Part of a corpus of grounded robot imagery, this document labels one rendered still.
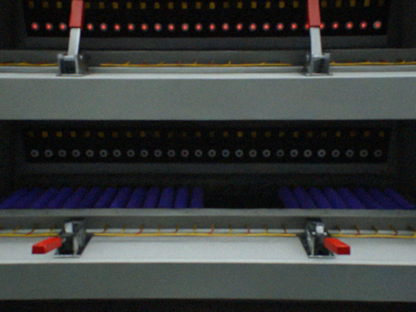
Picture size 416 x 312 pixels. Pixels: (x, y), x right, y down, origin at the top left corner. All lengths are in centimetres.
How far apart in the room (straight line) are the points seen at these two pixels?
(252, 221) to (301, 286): 9
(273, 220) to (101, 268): 20
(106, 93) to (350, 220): 31
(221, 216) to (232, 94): 14
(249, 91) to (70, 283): 27
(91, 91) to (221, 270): 23
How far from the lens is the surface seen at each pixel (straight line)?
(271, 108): 40
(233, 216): 43
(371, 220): 47
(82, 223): 43
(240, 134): 53
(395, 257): 44
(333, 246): 35
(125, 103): 40
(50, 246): 37
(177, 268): 39
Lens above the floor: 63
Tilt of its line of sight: 2 degrees up
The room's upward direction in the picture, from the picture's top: straight up
